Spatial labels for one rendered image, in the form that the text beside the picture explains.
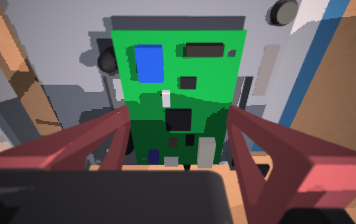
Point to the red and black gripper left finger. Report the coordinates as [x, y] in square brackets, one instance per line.
[68, 149]

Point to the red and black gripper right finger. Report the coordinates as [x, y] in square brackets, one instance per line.
[307, 172]

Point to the green circuit board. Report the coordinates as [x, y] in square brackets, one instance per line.
[178, 86]

